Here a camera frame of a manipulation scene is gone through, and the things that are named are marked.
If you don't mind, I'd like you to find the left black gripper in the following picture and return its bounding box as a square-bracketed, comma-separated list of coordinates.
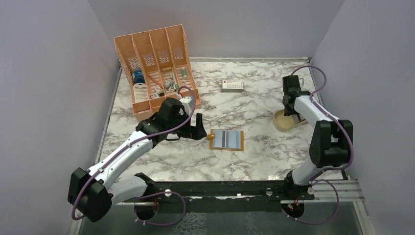
[168, 110, 207, 141]

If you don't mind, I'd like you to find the yellow leather card holder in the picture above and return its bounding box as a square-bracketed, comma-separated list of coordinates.
[207, 129, 244, 151]

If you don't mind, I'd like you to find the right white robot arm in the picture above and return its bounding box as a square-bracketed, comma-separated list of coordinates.
[282, 75, 354, 199]

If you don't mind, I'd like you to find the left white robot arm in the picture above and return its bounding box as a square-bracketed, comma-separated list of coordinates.
[68, 96, 207, 222]

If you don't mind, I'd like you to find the white small card box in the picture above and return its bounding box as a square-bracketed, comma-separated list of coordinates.
[221, 80, 244, 93]

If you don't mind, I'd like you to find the beige oval tray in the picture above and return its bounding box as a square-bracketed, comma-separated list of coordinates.
[273, 110, 308, 132]

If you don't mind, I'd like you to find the metal binder clip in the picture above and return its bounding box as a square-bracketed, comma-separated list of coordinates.
[165, 79, 175, 92]

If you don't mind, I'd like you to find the green white marker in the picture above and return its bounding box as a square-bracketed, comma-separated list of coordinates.
[182, 67, 188, 79]

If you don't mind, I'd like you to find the red pencil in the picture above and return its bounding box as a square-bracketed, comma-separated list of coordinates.
[148, 75, 164, 89]

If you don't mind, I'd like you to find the small brown eraser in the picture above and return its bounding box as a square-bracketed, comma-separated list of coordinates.
[162, 67, 172, 72]

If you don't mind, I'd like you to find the white label sheet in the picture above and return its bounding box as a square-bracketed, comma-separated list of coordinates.
[133, 83, 148, 103]

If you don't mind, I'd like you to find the black mounting base bar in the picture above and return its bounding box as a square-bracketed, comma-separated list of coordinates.
[127, 173, 315, 213]

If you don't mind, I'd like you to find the peach plastic desk organizer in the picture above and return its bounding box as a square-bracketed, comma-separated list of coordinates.
[114, 24, 201, 121]

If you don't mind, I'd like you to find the blue tape roll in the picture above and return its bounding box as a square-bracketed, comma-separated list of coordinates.
[132, 70, 146, 84]

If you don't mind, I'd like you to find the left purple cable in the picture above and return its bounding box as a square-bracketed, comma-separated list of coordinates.
[70, 86, 197, 221]

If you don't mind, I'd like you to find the aluminium frame rail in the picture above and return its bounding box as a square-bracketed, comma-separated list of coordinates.
[76, 180, 366, 206]

